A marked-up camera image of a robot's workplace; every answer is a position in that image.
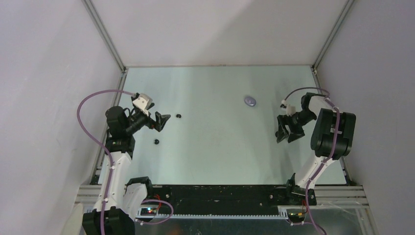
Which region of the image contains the lavender earbud charging case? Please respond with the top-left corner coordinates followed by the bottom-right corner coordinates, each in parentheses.
top-left (244, 96), bottom-right (257, 107)

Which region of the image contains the right controller board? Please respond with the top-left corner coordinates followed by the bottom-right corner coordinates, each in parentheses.
top-left (287, 212), bottom-right (306, 224)

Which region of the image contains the grey slotted cable duct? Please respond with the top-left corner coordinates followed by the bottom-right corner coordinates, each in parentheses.
top-left (135, 207), bottom-right (288, 219)

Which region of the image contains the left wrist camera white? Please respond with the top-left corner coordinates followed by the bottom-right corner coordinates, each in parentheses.
top-left (131, 93), bottom-right (155, 117)

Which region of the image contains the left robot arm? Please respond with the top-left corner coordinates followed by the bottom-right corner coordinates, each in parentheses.
top-left (82, 106), bottom-right (171, 235)

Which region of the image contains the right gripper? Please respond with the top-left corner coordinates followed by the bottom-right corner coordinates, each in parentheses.
top-left (277, 109), bottom-right (317, 143)

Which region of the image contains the left controller board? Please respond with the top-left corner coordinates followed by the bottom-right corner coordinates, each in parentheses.
top-left (139, 208), bottom-right (158, 216)

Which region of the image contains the controller board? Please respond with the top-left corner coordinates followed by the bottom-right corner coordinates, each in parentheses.
top-left (287, 212), bottom-right (306, 224)
top-left (139, 208), bottom-right (158, 216)

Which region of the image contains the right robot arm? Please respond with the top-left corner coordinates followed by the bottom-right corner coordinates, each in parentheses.
top-left (275, 93), bottom-right (356, 205)

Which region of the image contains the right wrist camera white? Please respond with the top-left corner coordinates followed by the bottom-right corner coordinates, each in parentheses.
top-left (280, 99), bottom-right (296, 117)

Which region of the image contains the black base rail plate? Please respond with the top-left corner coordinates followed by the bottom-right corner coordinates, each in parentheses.
top-left (146, 185), bottom-right (317, 216)

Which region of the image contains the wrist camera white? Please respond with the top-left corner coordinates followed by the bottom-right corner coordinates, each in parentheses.
top-left (131, 93), bottom-right (155, 117)
top-left (280, 99), bottom-right (296, 117)

